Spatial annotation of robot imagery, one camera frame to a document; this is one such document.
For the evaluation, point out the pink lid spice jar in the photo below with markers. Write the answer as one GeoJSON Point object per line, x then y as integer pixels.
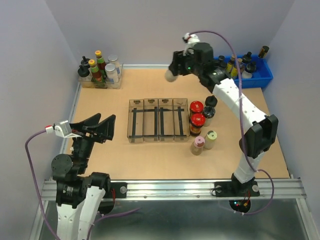
{"type": "Point", "coordinates": [197, 146]}

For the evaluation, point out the chili sauce bottle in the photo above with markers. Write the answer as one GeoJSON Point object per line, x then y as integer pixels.
{"type": "Point", "coordinates": [100, 62]}
{"type": "Point", "coordinates": [95, 71]}

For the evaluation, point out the silver lid jar back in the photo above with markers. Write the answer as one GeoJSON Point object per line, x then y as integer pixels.
{"type": "Point", "coordinates": [113, 59]}

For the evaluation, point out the red lid sauce jar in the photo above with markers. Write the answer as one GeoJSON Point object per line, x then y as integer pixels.
{"type": "Point", "coordinates": [195, 107]}
{"type": "Point", "coordinates": [196, 122]}

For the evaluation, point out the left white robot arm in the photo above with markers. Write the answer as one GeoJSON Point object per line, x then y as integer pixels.
{"type": "Point", "coordinates": [77, 196]}

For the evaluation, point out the red lid sauce jar front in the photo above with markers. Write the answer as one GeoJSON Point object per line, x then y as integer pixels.
{"type": "Point", "coordinates": [196, 122]}

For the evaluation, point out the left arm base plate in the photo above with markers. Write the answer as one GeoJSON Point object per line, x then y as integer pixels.
{"type": "Point", "coordinates": [119, 188]}

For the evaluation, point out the black knob bottle front left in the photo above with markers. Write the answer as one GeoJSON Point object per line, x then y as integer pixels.
{"type": "Point", "coordinates": [84, 73]}

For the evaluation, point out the dark bottle behind blue bin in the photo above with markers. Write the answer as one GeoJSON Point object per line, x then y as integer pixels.
{"type": "Point", "coordinates": [263, 52]}

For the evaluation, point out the chili sauce bottle back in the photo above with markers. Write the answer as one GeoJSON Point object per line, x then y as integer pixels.
{"type": "Point", "coordinates": [100, 62]}

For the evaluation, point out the chili sauce bottle front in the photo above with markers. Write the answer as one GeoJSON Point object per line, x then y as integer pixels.
{"type": "Point", "coordinates": [95, 71]}

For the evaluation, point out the blue plastic bin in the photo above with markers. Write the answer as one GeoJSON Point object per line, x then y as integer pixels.
{"type": "Point", "coordinates": [260, 79]}

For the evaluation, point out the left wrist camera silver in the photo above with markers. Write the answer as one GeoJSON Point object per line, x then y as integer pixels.
{"type": "Point", "coordinates": [61, 129]}

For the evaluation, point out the yellow label bottle in bin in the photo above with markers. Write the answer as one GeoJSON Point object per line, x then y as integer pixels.
{"type": "Point", "coordinates": [232, 67]}

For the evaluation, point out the black knob lid bottle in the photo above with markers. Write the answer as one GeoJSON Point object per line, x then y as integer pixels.
{"type": "Point", "coordinates": [211, 101]}

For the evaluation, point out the black knob bottle back left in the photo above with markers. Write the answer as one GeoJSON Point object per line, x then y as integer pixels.
{"type": "Point", "coordinates": [85, 62]}

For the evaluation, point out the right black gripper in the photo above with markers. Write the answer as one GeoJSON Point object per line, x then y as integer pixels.
{"type": "Point", "coordinates": [179, 58]}

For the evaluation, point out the silver lid jar front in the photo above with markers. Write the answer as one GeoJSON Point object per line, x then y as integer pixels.
{"type": "Point", "coordinates": [111, 73]}

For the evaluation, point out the black cap spice jar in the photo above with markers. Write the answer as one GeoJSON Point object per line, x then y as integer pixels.
{"type": "Point", "coordinates": [208, 113]}

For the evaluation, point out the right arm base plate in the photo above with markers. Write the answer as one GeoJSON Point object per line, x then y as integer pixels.
{"type": "Point", "coordinates": [235, 189]}

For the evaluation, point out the silver lid jar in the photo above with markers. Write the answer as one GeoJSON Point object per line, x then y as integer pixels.
{"type": "Point", "coordinates": [113, 59]}
{"type": "Point", "coordinates": [111, 73]}

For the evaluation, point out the clear bin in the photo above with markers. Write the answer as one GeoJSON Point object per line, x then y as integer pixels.
{"type": "Point", "coordinates": [135, 121]}
{"type": "Point", "coordinates": [181, 119]}
{"type": "Point", "coordinates": [166, 119]}
{"type": "Point", "coordinates": [150, 119]}

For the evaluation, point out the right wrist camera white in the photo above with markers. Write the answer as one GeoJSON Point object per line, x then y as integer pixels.
{"type": "Point", "coordinates": [190, 40]}

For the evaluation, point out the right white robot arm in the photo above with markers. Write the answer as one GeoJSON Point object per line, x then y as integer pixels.
{"type": "Point", "coordinates": [258, 130]}

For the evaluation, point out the clear corner storage box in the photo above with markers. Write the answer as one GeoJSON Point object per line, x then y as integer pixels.
{"type": "Point", "coordinates": [100, 85]}

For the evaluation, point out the black knob bottle in bin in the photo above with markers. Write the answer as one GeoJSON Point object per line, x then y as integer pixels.
{"type": "Point", "coordinates": [249, 66]}

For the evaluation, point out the white powder jar black lid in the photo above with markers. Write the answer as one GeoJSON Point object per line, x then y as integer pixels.
{"type": "Point", "coordinates": [169, 76]}

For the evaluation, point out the aluminium rail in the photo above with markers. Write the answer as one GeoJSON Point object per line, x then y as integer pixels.
{"type": "Point", "coordinates": [201, 189]}

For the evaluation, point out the red lid sauce jar back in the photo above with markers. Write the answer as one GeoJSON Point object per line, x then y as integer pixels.
{"type": "Point", "coordinates": [195, 107]}

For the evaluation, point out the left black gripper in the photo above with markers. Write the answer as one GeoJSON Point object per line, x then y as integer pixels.
{"type": "Point", "coordinates": [106, 126]}

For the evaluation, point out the yellow lid spice jar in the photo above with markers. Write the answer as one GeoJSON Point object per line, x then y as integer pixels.
{"type": "Point", "coordinates": [210, 139]}

